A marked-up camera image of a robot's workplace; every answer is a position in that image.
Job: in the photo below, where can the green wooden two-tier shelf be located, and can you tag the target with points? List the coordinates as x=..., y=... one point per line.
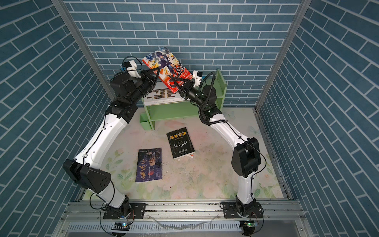
x=170, y=111

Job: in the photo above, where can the red blue manga book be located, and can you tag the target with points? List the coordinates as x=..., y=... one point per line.
x=169, y=66

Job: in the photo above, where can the white book with brown bars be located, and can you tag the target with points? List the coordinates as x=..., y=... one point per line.
x=161, y=94

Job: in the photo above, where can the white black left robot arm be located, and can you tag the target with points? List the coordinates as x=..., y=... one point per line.
x=85, y=169

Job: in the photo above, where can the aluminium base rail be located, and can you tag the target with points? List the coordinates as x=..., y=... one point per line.
x=205, y=210

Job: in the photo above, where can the black book with gold text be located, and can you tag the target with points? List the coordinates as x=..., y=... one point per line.
x=180, y=143

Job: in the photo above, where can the small green side box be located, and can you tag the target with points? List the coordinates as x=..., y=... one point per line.
x=144, y=122

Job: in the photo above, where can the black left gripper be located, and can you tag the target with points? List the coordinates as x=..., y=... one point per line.
x=147, y=79

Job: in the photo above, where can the dark purple book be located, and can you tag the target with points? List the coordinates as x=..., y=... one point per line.
x=149, y=165

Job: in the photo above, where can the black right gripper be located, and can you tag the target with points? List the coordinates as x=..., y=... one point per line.
x=188, y=91

